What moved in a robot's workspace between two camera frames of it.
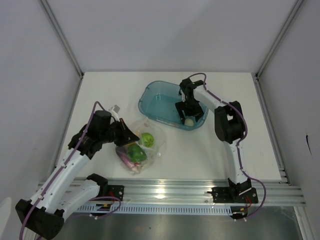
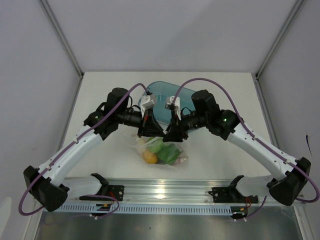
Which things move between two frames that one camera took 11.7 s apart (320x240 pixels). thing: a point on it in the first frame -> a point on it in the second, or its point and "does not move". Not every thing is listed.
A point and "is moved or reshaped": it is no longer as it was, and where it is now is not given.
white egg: (189, 122) is moved or reshaped
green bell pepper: (135, 153) -> (168, 153)
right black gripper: (180, 106) -> (176, 133)
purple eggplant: (123, 152) -> (181, 158)
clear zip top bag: (138, 157) -> (153, 150)
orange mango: (132, 143) -> (150, 158)
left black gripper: (127, 136) -> (149, 127)
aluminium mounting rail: (197, 191) does not move
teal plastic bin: (157, 101) does not move
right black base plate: (225, 195) does not move
